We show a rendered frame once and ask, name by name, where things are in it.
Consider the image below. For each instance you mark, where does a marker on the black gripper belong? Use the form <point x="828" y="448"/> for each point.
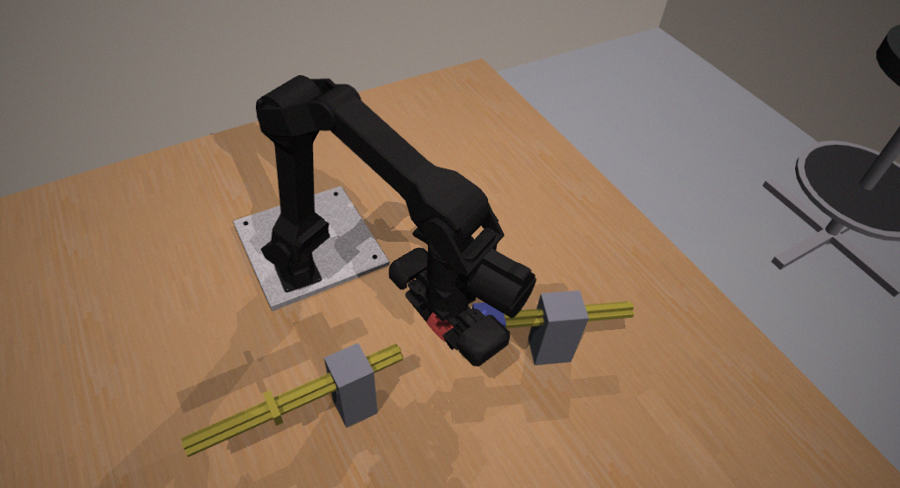
<point x="477" y="337"/>

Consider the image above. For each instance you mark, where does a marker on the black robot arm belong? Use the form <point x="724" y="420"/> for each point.
<point x="446" y="207"/>

